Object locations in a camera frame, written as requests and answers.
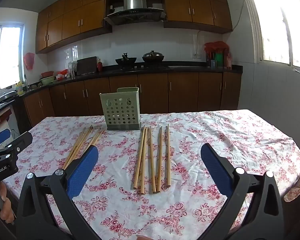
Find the yellow bottle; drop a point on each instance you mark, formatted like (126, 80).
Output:
(19, 88)

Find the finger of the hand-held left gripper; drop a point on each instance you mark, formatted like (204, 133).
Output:
(22, 141)
(0, 137)

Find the small kitchen window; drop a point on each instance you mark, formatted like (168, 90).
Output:
(7, 57)

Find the black wok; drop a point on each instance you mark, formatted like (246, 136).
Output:
(126, 61)

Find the red plastic bag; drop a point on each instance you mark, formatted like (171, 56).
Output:
(29, 60)

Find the white wall socket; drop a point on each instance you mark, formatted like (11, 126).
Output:
(196, 55)

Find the metal pot lid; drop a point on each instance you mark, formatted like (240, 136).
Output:
(5, 95)

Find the red covered condiment rack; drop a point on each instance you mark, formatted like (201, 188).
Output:
(215, 46)

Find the clear glass jar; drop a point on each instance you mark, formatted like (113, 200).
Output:
(73, 68)

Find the steel range hood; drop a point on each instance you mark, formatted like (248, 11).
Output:
(135, 12)

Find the red basin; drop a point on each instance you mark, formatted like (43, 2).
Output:
(47, 74)

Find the red bottle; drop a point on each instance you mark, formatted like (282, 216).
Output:
(100, 66)

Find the gas stove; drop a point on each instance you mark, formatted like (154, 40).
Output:
(145, 66)

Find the metal faucet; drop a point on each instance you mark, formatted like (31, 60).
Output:
(26, 81)

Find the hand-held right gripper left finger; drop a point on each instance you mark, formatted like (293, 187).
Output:
(82, 172)

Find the green basin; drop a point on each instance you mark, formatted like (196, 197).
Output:
(47, 80)

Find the brown lower kitchen cabinets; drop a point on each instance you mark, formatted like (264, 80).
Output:
(185, 92)

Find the dark brown countertop box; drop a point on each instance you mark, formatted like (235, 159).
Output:
(86, 66)

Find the person's left hand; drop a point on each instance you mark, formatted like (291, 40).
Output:
(6, 205)

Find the green box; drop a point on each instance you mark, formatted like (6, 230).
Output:
(218, 60)

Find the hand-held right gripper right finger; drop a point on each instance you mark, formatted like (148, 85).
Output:
(215, 170)

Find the black kitchen countertop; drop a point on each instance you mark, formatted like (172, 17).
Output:
(190, 69)

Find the floral tablecloth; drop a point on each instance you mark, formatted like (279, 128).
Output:
(190, 155)

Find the large kitchen window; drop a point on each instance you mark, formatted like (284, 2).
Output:
(272, 25)

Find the black pot with lid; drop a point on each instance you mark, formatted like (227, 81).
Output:
(153, 57)

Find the green perforated chopstick holder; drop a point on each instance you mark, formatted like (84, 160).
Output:
(120, 110)

